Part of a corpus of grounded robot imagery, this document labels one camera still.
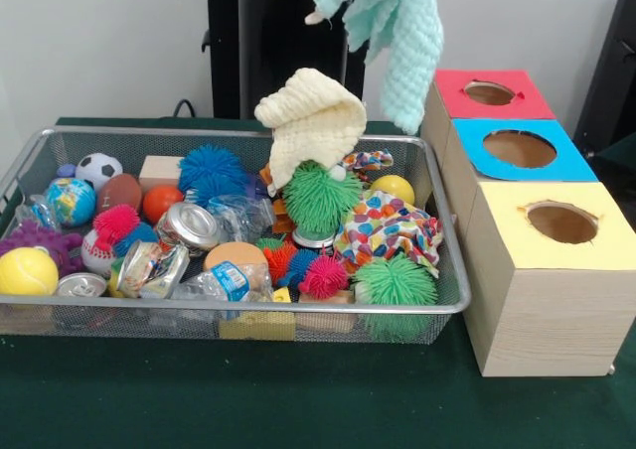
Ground polka dot cloth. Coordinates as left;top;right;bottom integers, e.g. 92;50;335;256
335;191;445;278

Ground cream waffle cloth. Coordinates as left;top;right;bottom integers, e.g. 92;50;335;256
254;68;368;194

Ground large yellow ball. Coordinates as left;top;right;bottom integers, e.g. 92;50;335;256
0;247;60;297

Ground wooden box with three holes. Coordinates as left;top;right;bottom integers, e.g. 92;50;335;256
420;69;636;377

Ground small soccer ball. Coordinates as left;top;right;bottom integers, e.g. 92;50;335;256
76;152;124;190

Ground green spiky ball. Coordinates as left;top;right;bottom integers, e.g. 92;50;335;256
352;257;438;311

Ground small yellow ball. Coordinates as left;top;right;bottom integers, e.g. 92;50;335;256
370;175;415;208

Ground dark green tablecloth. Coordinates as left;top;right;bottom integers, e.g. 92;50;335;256
0;116;636;449

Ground black panel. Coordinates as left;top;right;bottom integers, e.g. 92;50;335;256
576;0;636;162

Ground blue globe ball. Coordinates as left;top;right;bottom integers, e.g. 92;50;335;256
45;178;97;227

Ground clear wire mesh bin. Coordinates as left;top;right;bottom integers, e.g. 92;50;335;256
0;126;471;346

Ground blue spiky ball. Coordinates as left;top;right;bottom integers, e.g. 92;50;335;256
178;144;251;208

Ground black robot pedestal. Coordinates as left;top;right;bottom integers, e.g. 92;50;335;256
192;0;398;122

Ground light teal waffle cloth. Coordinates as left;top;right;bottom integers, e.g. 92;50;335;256
305;0;445;136

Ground green fuzzy monster toy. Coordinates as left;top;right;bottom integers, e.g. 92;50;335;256
282;161;363;234

